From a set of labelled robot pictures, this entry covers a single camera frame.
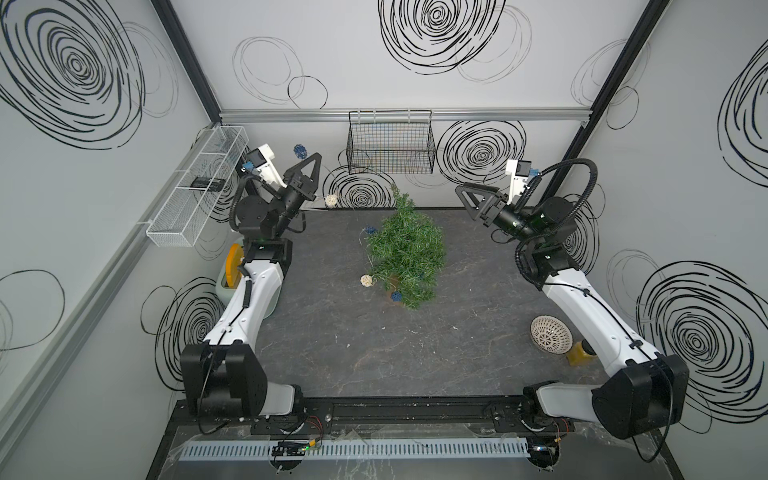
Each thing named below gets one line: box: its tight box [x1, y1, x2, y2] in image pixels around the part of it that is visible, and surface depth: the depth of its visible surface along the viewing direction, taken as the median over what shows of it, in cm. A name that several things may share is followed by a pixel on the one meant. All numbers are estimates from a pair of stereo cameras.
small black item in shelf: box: [189, 176, 225, 192], surface depth 78 cm
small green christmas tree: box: [366, 186, 447, 310], surface depth 75 cm
